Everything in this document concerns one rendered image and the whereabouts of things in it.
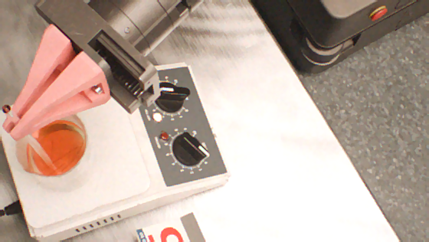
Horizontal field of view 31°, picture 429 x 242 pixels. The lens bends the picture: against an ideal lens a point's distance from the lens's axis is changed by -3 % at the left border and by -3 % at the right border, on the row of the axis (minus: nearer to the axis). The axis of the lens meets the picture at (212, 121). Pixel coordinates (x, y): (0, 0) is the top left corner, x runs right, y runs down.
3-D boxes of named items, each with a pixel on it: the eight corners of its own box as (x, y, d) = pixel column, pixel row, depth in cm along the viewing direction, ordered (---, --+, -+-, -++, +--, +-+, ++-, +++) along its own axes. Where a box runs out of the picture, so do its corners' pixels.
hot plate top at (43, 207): (113, 72, 74) (112, 69, 73) (155, 191, 71) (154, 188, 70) (-5, 113, 72) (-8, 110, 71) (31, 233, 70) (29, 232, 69)
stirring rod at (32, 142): (54, 164, 69) (5, 101, 50) (59, 168, 69) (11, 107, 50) (50, 168, 69) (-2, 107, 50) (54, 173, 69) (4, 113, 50)
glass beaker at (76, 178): (74, 114, 72) (60, 86, 64) (112, 169, 71) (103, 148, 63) (12, 156, 71) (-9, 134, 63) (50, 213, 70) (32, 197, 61)
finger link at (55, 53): (44, 168, 50) (145, 69, 52) (-28, 95, 51) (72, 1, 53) (60, 187, 56) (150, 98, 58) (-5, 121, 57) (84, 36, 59)
